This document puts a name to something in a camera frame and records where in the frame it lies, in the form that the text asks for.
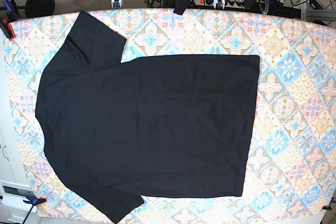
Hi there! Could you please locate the black T-shirt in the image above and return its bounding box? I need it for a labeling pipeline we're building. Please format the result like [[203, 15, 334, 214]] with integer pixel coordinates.
[[35, 12, 260, 223]]

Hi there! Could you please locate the white power strip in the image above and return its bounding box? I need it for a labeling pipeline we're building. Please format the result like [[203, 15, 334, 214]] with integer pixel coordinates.
[[191, 0, 245, 9]]

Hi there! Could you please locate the patterned tablecloth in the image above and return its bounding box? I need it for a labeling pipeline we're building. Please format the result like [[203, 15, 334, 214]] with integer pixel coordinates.
[[3, 8, 335, 223]]

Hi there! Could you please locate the black round stool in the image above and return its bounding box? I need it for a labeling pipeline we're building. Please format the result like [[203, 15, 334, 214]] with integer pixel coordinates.
[[25, 0, 55, 18]]

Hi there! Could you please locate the blue clamp lower left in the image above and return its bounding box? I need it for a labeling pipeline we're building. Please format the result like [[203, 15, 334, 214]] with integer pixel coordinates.
[[23, 196, 47, 224]]

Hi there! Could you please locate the blue clamp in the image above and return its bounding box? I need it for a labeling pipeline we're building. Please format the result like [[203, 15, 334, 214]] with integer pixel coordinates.
[[1, 0, 22, 41], [23, 196, 47, 224]]

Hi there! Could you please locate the blue clamp upper left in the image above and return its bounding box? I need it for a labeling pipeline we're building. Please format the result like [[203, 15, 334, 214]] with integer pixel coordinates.
[[1, 0, 22, 41]]

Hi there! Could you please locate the white cabinet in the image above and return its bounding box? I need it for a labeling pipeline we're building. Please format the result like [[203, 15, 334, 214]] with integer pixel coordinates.
[[1, 35, 34, 222]]

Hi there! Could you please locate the orange clamp lower right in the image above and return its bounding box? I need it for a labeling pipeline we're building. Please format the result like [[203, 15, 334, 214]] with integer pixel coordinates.
[[322, 206, 332, 210]]

